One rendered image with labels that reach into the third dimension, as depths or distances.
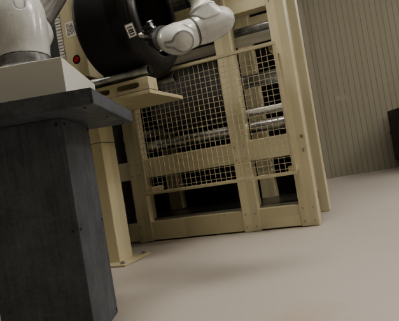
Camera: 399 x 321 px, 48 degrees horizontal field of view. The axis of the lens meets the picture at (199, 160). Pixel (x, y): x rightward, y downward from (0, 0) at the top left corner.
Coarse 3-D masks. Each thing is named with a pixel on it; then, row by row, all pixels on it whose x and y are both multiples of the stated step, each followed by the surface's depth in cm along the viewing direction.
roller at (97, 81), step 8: (120, 72) 213; (128, 72) 210; (136, 72) 208; (144, 72) 207; (152, 72) 209; (96, 80) 217; (104, 80) 215; (112, 80) 214; (120, 80) 213; (96, 88) 219
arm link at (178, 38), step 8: (176, 24) 155; (184, 24) 155; (192, 24) 156; (160, 32) 157; (168, 32) 152; (176, 32) 150; (184, 32) 150; (192, 32) 152; (160, 40) 157; (168, 40) 152; (176, 40) 150; (184, 40) 151; (192, 40) 152; (200, 40) 159; (168, 48) 155; (176, 48) 152; (184, 48) 152; (192, 48) 159
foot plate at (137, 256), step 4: (144, 252) 240; (148, 252) 240; (132, 256) 236; (136, 256) 235; (140, 256) 233; (144, 256) 235; (124, 260) 227; (128, 260) 226; (132, 260) 224; (136, 260) 227; (112, 264) 222; (116, 264) 221; (120, 264) 219; (124, 264) 217; (128, 264) 220
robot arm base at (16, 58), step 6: (6, 54) 127; (12, 54) 126; (18, 54) 126; (24, 54) 127; (30, 54) 128; (36, 54) 129; (42, 54) 130; (0, 60) 128; (6, 60) 126; (12, 60) 126; (18, 60) 126; (24, 60) 127; (30, 60) 127; (36, 60) 128; (0, 66) 128
